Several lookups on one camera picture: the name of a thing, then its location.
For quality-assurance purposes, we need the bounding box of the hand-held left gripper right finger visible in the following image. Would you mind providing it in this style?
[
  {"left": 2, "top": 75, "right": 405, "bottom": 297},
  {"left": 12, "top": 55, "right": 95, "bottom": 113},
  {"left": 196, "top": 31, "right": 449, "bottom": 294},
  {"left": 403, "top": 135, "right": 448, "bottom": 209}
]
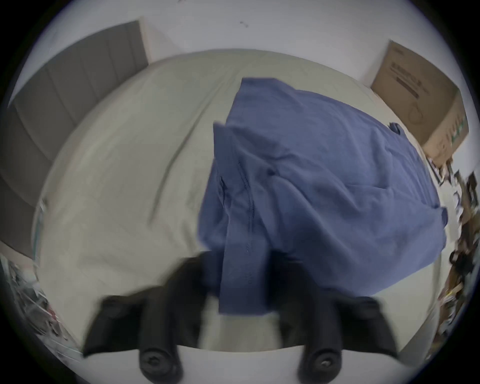
[{"left": 268, "top": 250, "right": 399, "bottom": 384}]

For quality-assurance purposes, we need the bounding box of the brown cardboard carton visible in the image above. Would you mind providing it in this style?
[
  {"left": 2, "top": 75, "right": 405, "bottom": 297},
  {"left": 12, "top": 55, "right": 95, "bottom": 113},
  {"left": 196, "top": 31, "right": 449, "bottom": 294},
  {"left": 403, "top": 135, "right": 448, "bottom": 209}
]
[{"left": 370, "top": 40, "right": 469, "bottom": 169}]

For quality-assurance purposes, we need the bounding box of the blue shirt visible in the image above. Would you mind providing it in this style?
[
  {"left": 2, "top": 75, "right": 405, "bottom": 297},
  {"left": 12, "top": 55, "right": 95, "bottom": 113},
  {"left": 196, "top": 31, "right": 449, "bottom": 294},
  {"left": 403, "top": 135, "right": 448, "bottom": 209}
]
[{"left": 197, "top": 77, "right": 448, "bottom": 316}]

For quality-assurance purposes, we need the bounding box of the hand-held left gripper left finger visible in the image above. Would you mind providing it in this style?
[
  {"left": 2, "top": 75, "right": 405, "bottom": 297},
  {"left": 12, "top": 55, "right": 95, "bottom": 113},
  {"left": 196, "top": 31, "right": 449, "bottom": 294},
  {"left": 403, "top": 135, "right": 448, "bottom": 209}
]
[{"left": 82, "top": 250, "right": 226, "bottom": 383}]

